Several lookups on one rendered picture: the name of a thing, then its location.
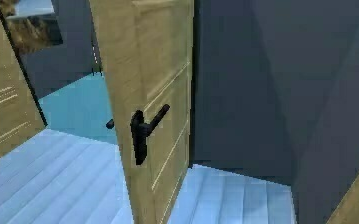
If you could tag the light wooden room door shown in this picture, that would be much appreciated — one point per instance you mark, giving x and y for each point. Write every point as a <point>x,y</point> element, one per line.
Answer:
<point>153,60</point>
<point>3,100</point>
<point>355,203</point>

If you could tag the framed landscape wall picture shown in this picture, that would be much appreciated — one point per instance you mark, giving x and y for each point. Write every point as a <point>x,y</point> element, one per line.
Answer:
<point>33,26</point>

